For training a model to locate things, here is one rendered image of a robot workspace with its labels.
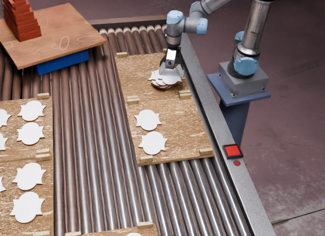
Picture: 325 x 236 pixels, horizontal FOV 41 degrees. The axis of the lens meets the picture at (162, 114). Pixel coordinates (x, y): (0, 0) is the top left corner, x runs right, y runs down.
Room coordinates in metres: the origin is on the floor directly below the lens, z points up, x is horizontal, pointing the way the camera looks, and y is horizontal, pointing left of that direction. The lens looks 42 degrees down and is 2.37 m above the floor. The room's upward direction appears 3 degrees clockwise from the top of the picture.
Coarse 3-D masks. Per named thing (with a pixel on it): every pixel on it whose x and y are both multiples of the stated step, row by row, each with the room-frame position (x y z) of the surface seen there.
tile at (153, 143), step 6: (150, 132) 1.46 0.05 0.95; (156, 132) 1.46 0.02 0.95; (144, 138) 1.42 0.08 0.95; (150, 138) 1.42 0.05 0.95; (156, 138) 1.42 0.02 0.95; (162, 138) 1.42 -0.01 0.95; (144, 144) 1.38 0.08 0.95; (150, 144) 1.38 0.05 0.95; (156, 144) 1.38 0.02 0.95; (162, 144) 1.39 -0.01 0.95; (144, 150) 1.34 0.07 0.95; (150, 150) 1.34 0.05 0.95; (156, 150) 1.34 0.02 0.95; (162, 150) 1.35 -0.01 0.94
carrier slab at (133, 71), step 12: (120, 60) 2.03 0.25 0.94; (132, 60) 2.04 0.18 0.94; (144, 60) 2.05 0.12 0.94; (156, 60) 2.05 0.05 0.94; (120, 72) 1.93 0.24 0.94; (132, 72) 1.93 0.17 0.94; (144, 72) 1.94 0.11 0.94; (120, 84) 1.82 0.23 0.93; (132, 84) 1.82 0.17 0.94; (144, 84) 1.83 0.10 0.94; (180, 84) 1.84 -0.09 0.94; (144, 96) 1.73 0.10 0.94; (156, 96) 1.73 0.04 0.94; (168, 96) 1.74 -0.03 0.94
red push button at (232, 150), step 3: (225, 147) 1.40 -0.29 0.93; (228, 147) 1.40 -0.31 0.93; (231, 147) 1.40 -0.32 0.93; (234, 147) 1.40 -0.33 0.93; (237, 147) 1.40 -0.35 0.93; (228, 150) 1.38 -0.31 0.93; (231, 150) 1.38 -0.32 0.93; (234, 150) 1.38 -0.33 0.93; (237, 150) 1.38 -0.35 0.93; (228, 153) 1.36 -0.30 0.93; (231, 153) 1.36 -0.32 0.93; (234, 153) 1.37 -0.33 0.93; (237, 153) 1.37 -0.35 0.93; (240, 153) 1.37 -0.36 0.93
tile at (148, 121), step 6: (144, 114) 1.58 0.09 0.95; (150, 114) 1.58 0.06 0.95; (156, 114) 1.59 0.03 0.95; (138, 120) 1.53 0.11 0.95; (144, 120) 1.54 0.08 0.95; (150, 120) 1.54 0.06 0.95; (156, 120) 1.54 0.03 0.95; (138, 126) 1.50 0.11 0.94; (144, 126) 1.50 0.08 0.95; (150, 126) 1.50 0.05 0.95; (156, 126) 1.50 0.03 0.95
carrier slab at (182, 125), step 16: (128, 112) 1.60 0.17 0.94; (160, 112) 1.61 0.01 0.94; (176, 112) 1.62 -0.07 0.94; (192, 112) 1.62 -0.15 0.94; (160, 128) 1.50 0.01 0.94; (176, 128) 1.50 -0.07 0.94; (192, 128) 1.51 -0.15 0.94; (176, 144) 1.40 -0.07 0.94; (192, 144) 1.40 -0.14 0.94; (208, 144) 1.41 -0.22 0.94; (160, 160) 1.30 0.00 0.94; (176, 160) 1.31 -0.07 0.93
